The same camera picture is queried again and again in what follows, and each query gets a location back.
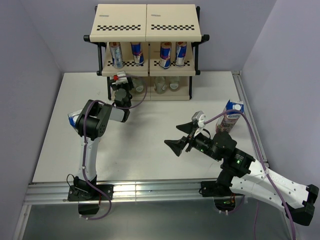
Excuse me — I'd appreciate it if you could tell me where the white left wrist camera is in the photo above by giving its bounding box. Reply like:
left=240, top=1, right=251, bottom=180
left=113, top=71, right=128, bottom=85

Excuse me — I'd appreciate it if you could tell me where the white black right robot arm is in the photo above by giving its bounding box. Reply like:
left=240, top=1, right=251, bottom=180
left=164, top=122, right=319, bottom=226

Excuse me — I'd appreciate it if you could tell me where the clear glass bottle green cap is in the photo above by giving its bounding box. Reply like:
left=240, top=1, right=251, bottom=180
left=168, top=76, right=180, bottom=92
left=132, top=77, right=145, bottom=94
left=154, top=76, right=167, bottom=95

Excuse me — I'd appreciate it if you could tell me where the beige three-tier shelf rack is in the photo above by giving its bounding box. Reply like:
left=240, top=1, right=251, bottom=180
left=83, top=4, right=210, bottom=101

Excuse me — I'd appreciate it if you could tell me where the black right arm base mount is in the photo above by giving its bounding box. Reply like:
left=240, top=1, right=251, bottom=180
left=198, top=180, right=243, bottom=212

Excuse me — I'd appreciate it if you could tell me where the blue silver energy drink can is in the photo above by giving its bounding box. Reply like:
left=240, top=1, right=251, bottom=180
left=159, top=42, right=172, bottom=69
left=174, top=41, right=187, bottom=68

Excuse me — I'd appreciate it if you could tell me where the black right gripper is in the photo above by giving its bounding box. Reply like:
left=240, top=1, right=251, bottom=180
left=164, top=120, right=222, bottom=161

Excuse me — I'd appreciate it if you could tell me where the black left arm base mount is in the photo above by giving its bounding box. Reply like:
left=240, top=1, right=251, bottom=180
left=67, top=185, right=108, bottom=216

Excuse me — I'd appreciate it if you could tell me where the blue purple berry juice carton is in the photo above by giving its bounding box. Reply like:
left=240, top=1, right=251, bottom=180
left=215, top=100, right=244, bottom=133

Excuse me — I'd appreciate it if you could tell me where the blue Fontana juice carton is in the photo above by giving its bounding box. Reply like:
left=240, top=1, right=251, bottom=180
left=67, top=109, right=82, bottom=131

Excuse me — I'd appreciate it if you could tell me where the aluminium mounting rail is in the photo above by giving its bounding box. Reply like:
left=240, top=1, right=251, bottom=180
left=23, top=178, right=283, bottom=206

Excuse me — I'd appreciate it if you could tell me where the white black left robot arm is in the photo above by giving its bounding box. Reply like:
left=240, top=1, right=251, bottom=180
left=68, top=72, right=134, bottom=200

